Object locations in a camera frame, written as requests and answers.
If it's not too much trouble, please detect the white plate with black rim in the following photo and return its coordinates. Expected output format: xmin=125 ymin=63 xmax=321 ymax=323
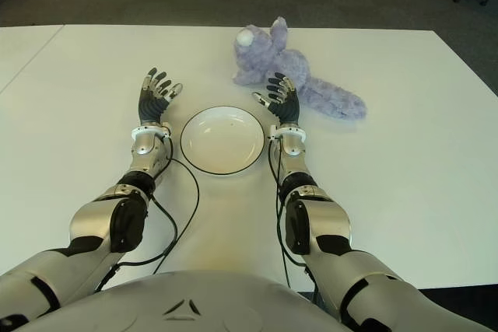
xmin=180 ymin=106 xmax=268 ymax=176

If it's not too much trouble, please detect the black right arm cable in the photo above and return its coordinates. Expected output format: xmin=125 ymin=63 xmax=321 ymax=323
xmin=267 ymin=137 xmax=320 ymax=295

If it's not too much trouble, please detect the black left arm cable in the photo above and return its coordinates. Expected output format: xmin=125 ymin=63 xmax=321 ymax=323
xmin=93 ymin=135 xmax=201 ymax=294

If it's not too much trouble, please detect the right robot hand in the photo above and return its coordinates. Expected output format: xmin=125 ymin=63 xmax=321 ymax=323
xmin=251 ymin=72 xmax=301 ymax=126

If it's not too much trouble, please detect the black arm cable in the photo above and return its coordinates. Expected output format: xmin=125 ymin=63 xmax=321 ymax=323
xmin=267 ymin=137 xmax=320 ymax=295
xmin=93 ymin=135 xmax=201 ymax=294

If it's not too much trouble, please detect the purple plush doll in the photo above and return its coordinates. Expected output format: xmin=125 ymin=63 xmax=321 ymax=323
xmin=232 ymin=16 xmax=369 ymax=121

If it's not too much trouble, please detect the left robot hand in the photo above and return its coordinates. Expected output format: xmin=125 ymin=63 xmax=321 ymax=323
xmin=138 ymin=68 xmax=184 ymax=126

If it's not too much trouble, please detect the grey robot torso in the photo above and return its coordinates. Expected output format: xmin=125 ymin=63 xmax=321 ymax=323
xmin=19 ymin=269 xmax=351 ymax=332

